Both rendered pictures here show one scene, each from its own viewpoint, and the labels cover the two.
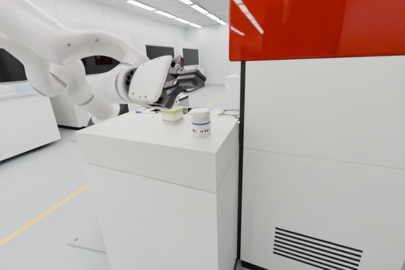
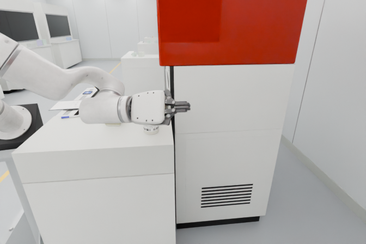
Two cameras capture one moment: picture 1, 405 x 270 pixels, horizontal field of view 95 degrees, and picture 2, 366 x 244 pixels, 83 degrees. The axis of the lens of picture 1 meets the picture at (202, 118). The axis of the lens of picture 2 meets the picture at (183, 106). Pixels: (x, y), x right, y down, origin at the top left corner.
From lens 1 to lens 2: 0.38 m
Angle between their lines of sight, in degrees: 27
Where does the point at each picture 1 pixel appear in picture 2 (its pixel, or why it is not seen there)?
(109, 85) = (109, 113)
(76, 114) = not seen: outside the picture
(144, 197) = (105, 196)
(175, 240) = (138, 221)
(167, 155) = (132, 154)
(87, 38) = (81, 76)
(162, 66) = (159, 98)
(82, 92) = not seen: outside the picture
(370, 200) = (255, 151)
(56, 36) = (63, 80)
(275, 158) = (199, 137)
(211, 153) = (170, 145)
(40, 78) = not seen: outside the picture
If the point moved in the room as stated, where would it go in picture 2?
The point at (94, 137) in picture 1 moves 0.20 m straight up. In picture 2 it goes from (43, 153) to (29, 106)
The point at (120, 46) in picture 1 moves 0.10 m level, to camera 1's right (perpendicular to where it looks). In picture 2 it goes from (103, 77) to (135, 73)
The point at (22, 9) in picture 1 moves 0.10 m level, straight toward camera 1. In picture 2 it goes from (33, 61) to (65, 63)
